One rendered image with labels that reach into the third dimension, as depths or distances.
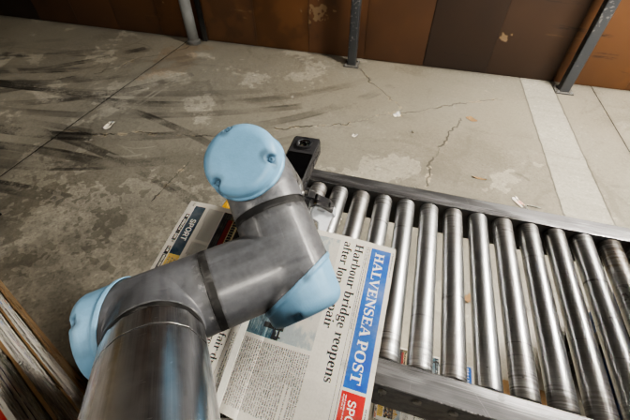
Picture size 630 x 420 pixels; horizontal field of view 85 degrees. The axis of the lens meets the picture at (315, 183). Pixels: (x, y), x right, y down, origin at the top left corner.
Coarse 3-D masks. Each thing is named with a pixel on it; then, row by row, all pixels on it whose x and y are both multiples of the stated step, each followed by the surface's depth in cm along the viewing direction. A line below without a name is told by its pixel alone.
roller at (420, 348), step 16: (432, 208) 96; (432, 224) 92; (432, 240) 88; (416, 256) 86; (432, 256) 85; (416, 272) 83; (432, 272) 82; (416, 288) 79; (432, 288) 79; (416, 304) 76; (432, 304) 76; (416, 320) 73; (432, 320) 74; (416, 336) 71; (432, 336) 72; (416, 352) 68; (432, 352) 69
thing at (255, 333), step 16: (256, 320) 50; (224, 336) 49; (256, 336) 49; (224, 352) 48; (240, 352) 48; (256, 352) 47; (224, 368) 47; (240, 368) 46; (240, 384) 45; (224, 400) 45; (240, 400) 44
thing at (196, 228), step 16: (192, 208) 61; (208, 208) 61; (224, 208) 61; (176, 224) 60; (192, 224) 59; (208, 224) 59; (224, 224) 59; (176, 240) 58; (192, 240) 57; (208, 240) 57; (224, 240) 57; (160, 256) 56; (176, 256) 56
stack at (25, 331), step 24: (0, 288) 151; (0, 312) 115; (24, 312) 155; (0, 336) 91; (24, 336) 115; (0, 360) 76; (24, 360) 90; (48, 360) 118; (0, 384) 65; (24, 384) 76; (48, 384) 91; (72, 384) 115; (0, 408) 59; (24, 408) 64; (72, 408) 93
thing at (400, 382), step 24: (384, 360) 67; (384, 384) 64; (408, 384) 64; (432, 384) 64; (456, 384) 64; (408, 408) 68; (432, 408) 64; (456, 408) 61; (480, 408) 61; (504, 408) 61; (528, 408) 61; (552, 408) 61
